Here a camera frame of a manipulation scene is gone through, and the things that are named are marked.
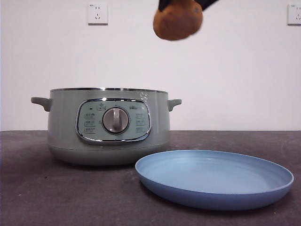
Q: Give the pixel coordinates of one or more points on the pale green electric steamer pot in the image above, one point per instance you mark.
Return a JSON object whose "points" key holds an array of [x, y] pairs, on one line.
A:
{"points": [[63, 131]]}

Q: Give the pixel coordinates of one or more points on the blue round plate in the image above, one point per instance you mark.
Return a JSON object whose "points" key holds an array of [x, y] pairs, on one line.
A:
{"points": [[211, 174]]}

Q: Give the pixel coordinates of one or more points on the white wall socket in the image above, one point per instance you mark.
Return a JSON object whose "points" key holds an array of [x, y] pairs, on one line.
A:
{"points": [[98, 14], [295, 14]]}

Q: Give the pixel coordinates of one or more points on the brown potato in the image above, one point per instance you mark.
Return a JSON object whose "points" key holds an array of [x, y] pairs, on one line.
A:
{"points": [[177, 21]]}

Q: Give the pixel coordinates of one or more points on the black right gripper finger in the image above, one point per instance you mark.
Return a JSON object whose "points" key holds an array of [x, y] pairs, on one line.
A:
{"points": [[208, 3], [162, 4]]}

